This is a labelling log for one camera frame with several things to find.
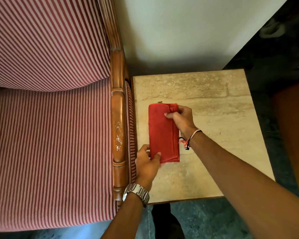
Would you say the person's left hand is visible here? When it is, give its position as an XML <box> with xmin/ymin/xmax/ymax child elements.
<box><xmin>135</xmin><ymin>144</ymin><xmax>162</xmax><ymax>191</ymax></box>

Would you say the person's right hand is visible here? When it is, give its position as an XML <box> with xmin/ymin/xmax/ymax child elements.
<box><xmin>164</xmin><ymin>105</ymin><xmax>198</xmax><ymax>140</ymax></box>

